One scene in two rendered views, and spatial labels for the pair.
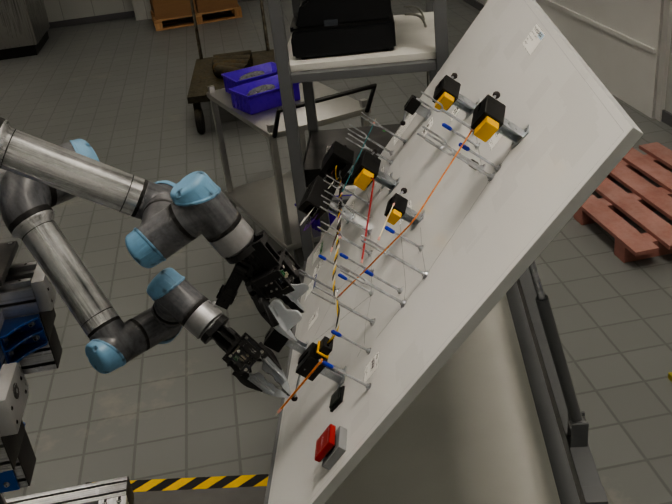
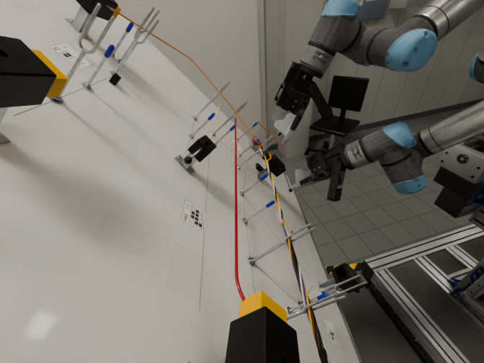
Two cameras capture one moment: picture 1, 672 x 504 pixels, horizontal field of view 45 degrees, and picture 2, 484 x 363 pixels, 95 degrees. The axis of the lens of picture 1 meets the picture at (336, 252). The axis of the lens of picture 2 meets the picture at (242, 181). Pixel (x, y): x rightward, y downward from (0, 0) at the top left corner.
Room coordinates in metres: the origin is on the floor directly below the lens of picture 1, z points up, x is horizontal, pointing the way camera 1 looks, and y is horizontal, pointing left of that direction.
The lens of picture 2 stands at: (1.93, -0.10, 1.55)
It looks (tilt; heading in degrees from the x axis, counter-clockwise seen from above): 38 degrees down; 174
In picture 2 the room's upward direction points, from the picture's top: 6 degrees counter-clockwise
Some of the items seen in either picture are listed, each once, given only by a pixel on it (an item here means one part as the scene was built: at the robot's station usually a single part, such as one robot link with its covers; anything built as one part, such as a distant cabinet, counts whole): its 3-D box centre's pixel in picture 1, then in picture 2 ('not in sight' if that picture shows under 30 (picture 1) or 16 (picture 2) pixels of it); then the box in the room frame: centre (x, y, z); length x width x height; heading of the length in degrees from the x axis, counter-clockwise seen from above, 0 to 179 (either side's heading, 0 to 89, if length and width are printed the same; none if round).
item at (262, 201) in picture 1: (295, 165); not in sight; (3.99, 0.16, 0.49); 1.04 x 0.61 x 0.98; 19
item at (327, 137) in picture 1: (355, 154); not in sight; (2.50, -0.10, 1.09); 0.35 x 0.33 x 0.07; 174
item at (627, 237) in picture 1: (647, 199); not in sight; (3.97, -1.72, 0.06); 1.22 x 0.86 x 0.11; 6
